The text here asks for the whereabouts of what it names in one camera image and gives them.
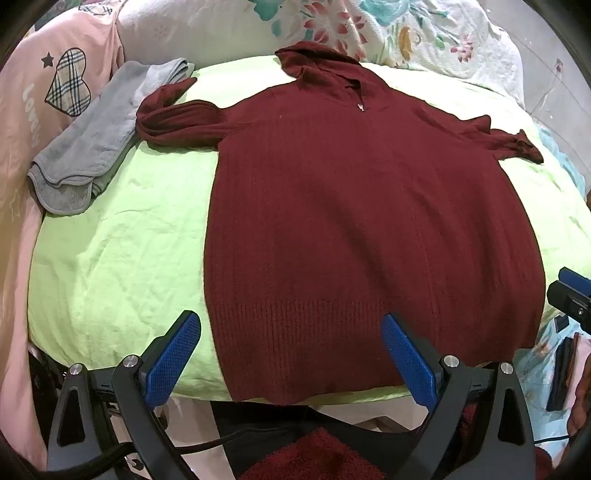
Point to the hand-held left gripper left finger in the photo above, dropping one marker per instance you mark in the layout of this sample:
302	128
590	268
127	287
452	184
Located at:
173	362

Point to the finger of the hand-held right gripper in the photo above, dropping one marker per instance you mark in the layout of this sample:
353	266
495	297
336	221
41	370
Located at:
572	300

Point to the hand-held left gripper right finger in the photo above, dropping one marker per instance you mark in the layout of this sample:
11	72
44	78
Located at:
408	364

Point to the maroon knit hooded sweater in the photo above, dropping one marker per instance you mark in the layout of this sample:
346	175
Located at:
369	207

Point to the black wallet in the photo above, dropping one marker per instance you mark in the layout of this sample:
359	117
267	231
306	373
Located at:
559	374

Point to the light blue printed sheet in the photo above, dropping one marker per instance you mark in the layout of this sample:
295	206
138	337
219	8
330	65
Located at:
535	369

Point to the dark red fuzzy cloth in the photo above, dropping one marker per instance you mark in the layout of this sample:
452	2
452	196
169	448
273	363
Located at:
318	457

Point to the light green bed sheet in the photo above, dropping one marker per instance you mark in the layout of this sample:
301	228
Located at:
129	240

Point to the grey towel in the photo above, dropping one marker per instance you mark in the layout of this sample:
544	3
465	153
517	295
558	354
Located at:
87	138

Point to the pink quilt with heart print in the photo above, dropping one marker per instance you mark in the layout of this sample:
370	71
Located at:
27	115

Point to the white floral quilt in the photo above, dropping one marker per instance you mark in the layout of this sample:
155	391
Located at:
415	37

